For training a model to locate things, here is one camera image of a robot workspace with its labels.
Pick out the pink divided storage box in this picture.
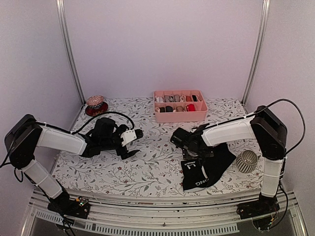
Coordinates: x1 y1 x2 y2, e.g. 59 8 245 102
153 89 208 123

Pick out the black underwear beige waistband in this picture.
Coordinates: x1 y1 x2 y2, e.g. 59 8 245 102
192 95 199 102

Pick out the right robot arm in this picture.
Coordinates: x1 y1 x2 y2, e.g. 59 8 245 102
170 98 306 214

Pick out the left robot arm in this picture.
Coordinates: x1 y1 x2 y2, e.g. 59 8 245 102
3 114 143 213

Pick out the black underwear white lettering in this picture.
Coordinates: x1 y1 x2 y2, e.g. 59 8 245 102
181 143 236 192

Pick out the red patterned pincushion on saucer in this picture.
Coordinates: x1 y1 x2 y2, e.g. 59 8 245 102
85 95 108 117

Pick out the floral patterned table mat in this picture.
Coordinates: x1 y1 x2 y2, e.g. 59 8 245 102
52 98 264 198

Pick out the striped round cup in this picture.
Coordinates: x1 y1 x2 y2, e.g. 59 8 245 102
236 150 258 174

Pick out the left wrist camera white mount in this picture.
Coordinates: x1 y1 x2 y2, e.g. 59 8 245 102
120 129 143 147

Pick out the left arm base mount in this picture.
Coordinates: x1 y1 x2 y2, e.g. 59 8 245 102
47 192 91 219

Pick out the aluminium front rail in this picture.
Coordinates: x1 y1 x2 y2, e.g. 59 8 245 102
20 189 311 236

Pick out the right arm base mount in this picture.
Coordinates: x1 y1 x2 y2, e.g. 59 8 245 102
236 194 280 219

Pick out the left aluminium frame post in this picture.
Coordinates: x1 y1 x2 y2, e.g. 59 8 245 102
56 0 85 105

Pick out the aluminium frame post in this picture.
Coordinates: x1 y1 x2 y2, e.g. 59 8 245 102
241 0 270 106
56 0 85 105

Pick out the right aluminium frame post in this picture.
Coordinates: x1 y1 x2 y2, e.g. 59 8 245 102
241 0 270 106

